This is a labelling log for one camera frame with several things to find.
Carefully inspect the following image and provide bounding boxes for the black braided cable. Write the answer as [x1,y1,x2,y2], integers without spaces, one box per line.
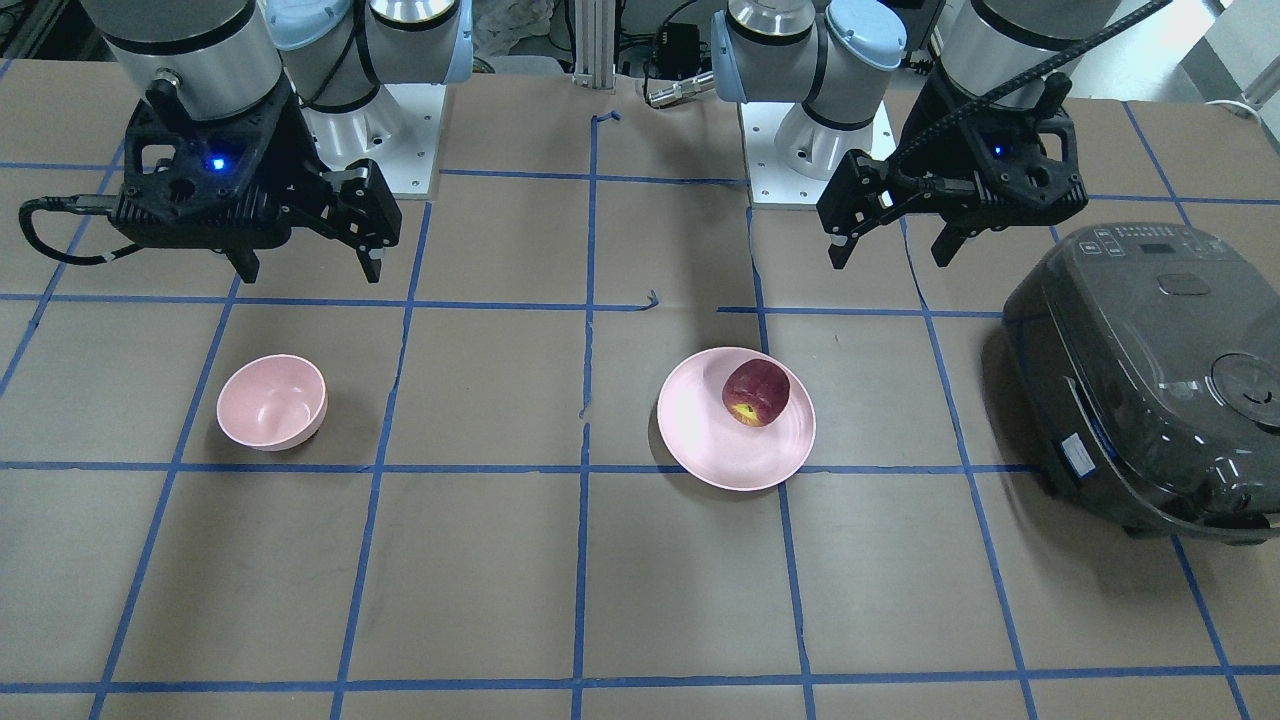
[888,0,1172,170]

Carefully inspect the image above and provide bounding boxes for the red apple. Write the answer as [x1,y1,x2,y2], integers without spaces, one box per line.
[719,357,791,428]

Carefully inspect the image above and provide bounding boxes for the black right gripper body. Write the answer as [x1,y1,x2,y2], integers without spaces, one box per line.
[109,78,346,251]

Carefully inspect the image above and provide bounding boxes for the dark grey rice cooker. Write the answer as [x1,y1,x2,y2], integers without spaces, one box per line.
[1002,222,1279,544]

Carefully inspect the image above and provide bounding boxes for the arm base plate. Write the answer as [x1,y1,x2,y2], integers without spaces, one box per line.
[739,102,896,210]
[303,85,448,199]

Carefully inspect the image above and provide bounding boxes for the pink plate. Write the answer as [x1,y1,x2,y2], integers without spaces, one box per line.
[655,347,817,492]

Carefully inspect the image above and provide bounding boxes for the pink bowl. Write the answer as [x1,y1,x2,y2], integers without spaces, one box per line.
[216,354,329,452]

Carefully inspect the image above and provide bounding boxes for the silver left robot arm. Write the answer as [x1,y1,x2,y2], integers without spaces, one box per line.
[712,1,1117,269]

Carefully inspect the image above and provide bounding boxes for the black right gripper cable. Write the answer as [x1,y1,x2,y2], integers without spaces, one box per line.
[18,196,141,266]

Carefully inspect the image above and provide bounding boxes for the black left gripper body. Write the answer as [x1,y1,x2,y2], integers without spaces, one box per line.
[901,72,1089,232]

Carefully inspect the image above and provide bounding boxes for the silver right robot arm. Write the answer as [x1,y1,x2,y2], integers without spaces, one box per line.
[69,1,474,283]

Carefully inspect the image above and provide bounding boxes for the aluminium frame post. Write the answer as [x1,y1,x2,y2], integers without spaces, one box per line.
[572,1,618,94]

